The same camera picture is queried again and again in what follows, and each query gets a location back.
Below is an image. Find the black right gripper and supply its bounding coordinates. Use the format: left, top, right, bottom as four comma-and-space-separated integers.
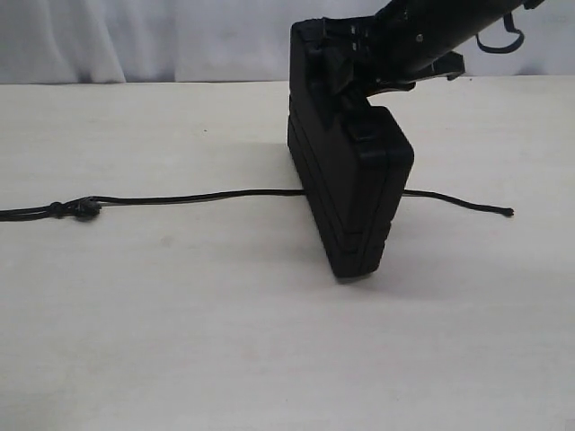
306, 8, 465, 130

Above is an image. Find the black plastic carrying case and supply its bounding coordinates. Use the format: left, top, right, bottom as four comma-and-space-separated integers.
287, 19, 414, 279

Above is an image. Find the black braided rope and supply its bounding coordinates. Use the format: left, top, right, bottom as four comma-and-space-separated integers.
0, 189, 516, 224

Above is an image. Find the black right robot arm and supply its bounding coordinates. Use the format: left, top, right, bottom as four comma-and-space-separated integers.
308, 1, 540, 125

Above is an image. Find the white curtain backdrop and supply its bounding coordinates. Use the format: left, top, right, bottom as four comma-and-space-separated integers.
1, 1, 574, 84

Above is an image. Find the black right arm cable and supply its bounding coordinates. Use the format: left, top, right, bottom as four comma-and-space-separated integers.
474, 12, 526, 55

